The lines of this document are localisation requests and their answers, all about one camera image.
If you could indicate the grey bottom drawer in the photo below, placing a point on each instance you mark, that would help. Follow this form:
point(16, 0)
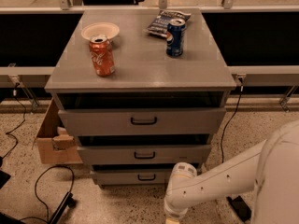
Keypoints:
point(131, 177)

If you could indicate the grey drawer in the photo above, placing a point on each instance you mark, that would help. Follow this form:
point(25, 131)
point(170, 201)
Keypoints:
point(131, 177)
point(162, 154)
point(87, 122)

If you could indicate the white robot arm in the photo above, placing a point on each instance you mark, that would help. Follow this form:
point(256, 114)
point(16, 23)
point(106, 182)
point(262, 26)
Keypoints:
point(270, 170)

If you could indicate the grey top drawer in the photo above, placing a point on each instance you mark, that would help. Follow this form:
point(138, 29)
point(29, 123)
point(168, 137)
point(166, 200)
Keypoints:
point(87, 122)

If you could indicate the grey drawer cabinet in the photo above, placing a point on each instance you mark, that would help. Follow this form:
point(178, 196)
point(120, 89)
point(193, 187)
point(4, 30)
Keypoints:
point(145, 78)

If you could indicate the grey middle drawer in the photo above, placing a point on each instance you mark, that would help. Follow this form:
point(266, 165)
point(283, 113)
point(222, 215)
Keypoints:
point(162, 154)

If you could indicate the orange Coca-Cola can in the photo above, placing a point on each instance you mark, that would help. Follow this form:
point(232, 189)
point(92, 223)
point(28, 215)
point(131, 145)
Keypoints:
point(102, 55)

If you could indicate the blue Pepsi can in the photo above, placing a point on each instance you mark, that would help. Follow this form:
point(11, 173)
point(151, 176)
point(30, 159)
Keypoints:
point(175, 37)

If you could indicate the blue chip bag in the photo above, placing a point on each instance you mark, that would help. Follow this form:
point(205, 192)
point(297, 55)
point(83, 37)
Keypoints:
point(159, 25)

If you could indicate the white paper bowl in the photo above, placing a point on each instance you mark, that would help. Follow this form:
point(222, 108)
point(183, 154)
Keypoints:
point(110, 30)

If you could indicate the brown cardboard box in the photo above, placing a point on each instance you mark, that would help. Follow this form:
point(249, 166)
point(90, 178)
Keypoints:
point(55, 145)

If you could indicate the black chair base leg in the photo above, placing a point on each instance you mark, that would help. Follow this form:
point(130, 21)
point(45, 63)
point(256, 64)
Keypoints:
point(68, 201)

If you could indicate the black power adapter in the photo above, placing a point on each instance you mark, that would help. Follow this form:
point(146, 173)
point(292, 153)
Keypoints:
point(240, 208)

